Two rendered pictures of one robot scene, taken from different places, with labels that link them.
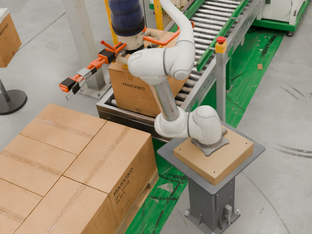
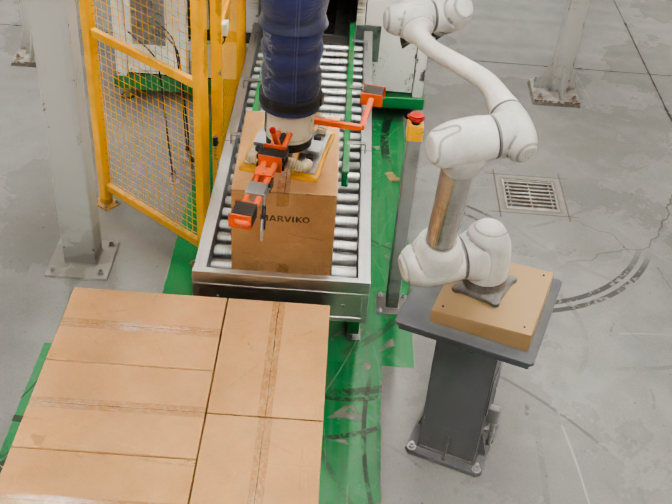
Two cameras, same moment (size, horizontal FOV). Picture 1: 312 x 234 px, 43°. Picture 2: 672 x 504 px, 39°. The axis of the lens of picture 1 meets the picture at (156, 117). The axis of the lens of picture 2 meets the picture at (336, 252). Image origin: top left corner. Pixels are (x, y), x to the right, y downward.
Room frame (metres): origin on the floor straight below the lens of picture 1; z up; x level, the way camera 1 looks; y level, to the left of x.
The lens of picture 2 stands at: (-0.15, 1.64, 2.96)
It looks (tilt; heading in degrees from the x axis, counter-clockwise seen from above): 38 degrees down; 325
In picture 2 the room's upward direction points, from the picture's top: 5 degrees clockwise
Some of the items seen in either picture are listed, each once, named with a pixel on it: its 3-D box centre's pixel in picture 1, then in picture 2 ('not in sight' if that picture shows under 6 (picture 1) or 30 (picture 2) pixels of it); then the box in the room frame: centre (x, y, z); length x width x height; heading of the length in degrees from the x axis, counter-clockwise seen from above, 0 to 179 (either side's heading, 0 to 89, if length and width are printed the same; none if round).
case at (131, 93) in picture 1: (152, 71); (287, 191); (2.62, -0.03, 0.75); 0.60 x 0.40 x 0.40; 147
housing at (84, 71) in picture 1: (84, 74); (256, 193); (2.09, 0.41, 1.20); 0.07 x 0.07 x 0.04; 47
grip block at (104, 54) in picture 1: (107, 55); (272, 157); (2.25, 0.26, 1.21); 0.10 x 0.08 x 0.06; 47
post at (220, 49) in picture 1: (221, 94); (402, 220); (2.50, -0.56, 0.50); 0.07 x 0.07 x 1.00; 56
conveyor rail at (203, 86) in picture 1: (226, 51); (365, 147); (3.09, -0.75, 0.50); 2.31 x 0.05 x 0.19; 146
